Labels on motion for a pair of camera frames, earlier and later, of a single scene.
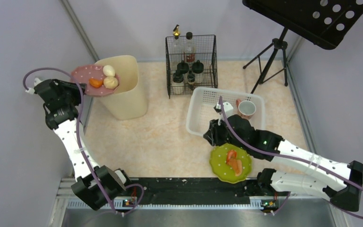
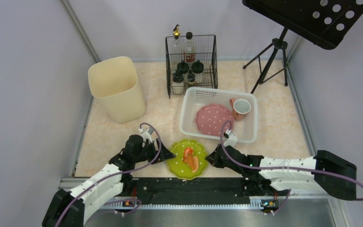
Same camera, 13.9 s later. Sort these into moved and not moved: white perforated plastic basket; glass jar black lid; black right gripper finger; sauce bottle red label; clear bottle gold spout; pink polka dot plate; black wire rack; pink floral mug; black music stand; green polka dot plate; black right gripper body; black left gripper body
Moved: black right gripper body; pink polka dot plate; green polka dot plate; white perforated plastic basket; black left gripper body; black right gripper finger; pink floral mug
Not moved: black music stand; clear bottle gold spout; glass jar black lid; sauce bottle red label; black wire rack
